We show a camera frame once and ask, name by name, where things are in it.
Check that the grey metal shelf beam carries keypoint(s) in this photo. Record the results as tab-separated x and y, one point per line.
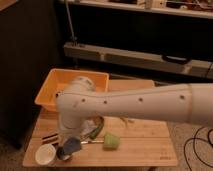
195	68

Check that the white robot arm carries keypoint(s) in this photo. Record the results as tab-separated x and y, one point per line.
184	103

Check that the green plastic cup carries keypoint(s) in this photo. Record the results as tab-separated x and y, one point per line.
111	141

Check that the small metal knife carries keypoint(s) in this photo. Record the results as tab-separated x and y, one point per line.
93	142

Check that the orange plastic bin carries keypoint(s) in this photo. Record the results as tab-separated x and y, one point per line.
58	79

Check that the wooden table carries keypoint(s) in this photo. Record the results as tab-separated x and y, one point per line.
143	143

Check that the white paper cup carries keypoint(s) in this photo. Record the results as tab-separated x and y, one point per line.
45	155

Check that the blue sponge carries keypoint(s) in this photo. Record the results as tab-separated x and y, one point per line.
69	146

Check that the small metal cup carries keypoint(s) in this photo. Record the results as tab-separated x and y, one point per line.
66	157

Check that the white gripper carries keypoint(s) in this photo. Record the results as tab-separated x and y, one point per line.
69	126

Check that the dark striped bar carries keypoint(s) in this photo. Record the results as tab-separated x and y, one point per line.
50	139

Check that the wooden handled brush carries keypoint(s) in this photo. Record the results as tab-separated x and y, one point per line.
126	120

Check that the metal vertical pole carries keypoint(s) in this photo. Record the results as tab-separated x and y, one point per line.
70	22

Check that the grey crumpled cloth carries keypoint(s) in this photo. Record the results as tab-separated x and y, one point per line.
89	126

